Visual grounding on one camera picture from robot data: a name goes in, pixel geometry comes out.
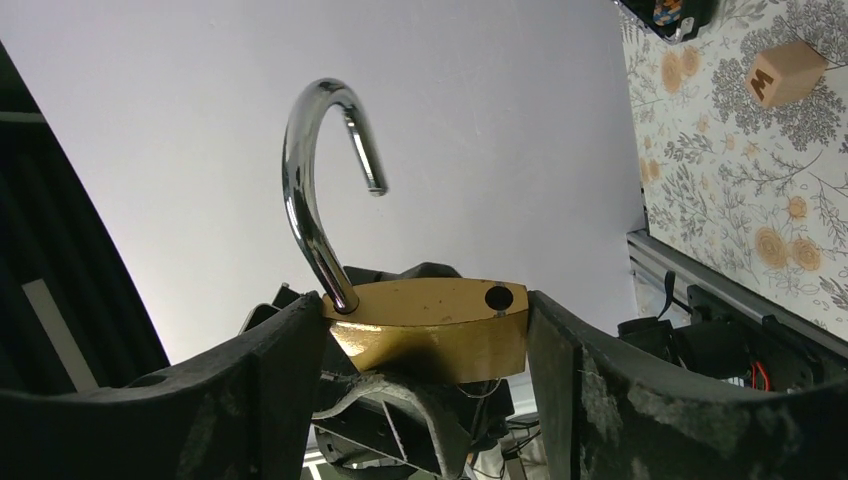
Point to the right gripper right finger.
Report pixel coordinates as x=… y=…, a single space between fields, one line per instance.
x=611 y=411

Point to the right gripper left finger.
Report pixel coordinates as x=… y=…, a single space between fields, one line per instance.
x=240 y=410

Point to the large brass padlock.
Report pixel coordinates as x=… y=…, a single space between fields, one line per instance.
x=448 y=330

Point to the floral table mat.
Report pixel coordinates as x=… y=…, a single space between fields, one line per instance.
x=757 y=194

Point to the wooden letter cube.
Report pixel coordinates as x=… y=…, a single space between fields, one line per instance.
x=784 y=74

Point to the black poker chip case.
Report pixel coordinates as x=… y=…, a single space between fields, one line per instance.
x=673 y=21

